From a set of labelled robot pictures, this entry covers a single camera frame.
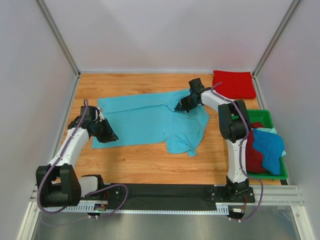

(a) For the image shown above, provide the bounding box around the light blue t-shirt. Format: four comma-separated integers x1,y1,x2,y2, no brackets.
92,89,210,157

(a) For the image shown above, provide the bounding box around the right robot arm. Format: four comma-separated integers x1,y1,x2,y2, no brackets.
174,89,250,202

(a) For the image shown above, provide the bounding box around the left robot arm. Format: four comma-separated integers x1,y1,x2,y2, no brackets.
35,116,119,212

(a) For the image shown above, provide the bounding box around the folded red t-shirt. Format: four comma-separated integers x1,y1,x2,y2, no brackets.
212,70,256,99

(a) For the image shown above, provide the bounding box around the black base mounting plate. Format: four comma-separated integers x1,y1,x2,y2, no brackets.
79,183,256,211

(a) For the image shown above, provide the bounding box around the green plastic bin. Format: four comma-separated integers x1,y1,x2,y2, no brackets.
247,109,288,181

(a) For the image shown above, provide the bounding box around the mint green t-shirt in bin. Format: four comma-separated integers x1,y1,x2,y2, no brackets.
256,127,287,157

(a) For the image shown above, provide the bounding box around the dark red t-shirt in bin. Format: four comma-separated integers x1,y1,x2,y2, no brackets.
245,130,267,174

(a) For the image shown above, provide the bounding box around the blue t-shirt in bin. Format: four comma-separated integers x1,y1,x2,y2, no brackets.
253,129,285,175

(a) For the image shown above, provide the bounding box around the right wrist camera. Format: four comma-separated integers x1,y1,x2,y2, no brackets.
188,78,206,94

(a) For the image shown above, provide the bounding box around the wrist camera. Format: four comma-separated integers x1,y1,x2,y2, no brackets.
80,106,104,124
188,78,206,94

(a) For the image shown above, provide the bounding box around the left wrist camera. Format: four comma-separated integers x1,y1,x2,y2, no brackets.
80,106,104,124

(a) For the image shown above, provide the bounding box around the slotted cable duct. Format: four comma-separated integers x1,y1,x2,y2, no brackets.
49,201,230,215

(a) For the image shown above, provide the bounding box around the left aluminium corner post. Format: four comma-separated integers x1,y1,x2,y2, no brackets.
34,0,81,77

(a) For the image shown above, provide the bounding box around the aluminium corner post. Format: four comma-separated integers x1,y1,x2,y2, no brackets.
252,0,303,78
34,0,81,77

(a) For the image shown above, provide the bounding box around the right aluminium corner post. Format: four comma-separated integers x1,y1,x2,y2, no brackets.
252,0,303,78

